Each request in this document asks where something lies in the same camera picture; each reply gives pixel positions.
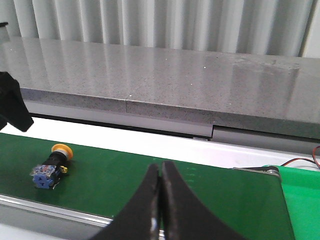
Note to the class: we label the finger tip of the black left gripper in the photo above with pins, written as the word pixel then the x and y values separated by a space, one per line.
pixel 12 107

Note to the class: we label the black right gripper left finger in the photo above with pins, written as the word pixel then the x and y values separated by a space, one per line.
pixel 140 217

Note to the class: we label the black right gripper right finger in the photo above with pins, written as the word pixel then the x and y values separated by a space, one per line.
pixel 185 217

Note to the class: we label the bright green cloth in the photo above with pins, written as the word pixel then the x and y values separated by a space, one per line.
pixel 302 194

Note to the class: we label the grey speckled stone counter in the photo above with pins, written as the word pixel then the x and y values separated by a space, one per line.
pixel 182 91

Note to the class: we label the white pleated curtain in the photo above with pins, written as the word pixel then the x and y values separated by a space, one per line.
pixel 263 27

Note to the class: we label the yellow mushroom push button switch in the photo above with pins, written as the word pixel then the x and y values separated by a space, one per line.
pixel 48 174

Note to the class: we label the aluminium conveyor frame rail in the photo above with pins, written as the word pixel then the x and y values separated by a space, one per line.
pixel 22 219

